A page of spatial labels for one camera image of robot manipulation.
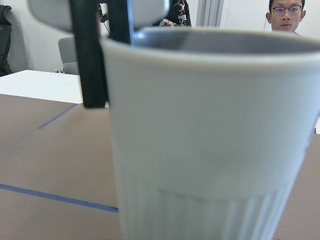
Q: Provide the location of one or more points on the grey office chair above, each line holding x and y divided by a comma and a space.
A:
68, 55

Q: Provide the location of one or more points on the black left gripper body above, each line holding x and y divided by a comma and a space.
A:
57, 13

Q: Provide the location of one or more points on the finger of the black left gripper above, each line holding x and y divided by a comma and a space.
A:
89, 53
120, 20

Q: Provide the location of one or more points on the white ribbed mug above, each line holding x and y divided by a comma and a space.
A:
209, 128

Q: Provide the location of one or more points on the person in black shirt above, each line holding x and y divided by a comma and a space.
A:
285, 15

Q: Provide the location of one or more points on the black office chair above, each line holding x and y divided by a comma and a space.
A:
5, 39

